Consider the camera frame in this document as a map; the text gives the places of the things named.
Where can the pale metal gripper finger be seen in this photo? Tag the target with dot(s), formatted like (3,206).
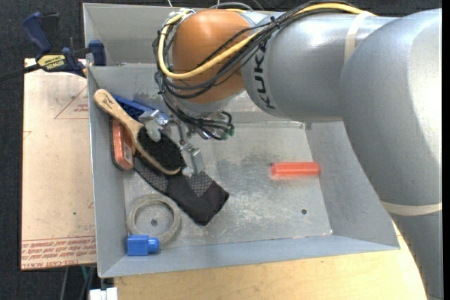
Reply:
(195,161)
(153,130)

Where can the wooden hairbrush black bristles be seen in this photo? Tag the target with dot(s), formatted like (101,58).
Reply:
(165,151)

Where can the blue plastic ribbed piece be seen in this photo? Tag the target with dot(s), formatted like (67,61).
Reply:
(133,107)

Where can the orange flat block black rim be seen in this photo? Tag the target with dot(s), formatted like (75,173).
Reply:
(121,147)

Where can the black mesh cloth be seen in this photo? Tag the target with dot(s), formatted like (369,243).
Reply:
(204,203)

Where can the grey metal bin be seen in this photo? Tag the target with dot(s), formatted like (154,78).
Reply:
(267,207)

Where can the orange-red cylinder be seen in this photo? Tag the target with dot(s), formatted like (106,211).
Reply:
(295,169)

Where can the blue plastic block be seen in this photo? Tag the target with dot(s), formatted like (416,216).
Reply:
(139,245)

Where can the brown cardboard board red print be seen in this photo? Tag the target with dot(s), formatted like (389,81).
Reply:
(56,168)

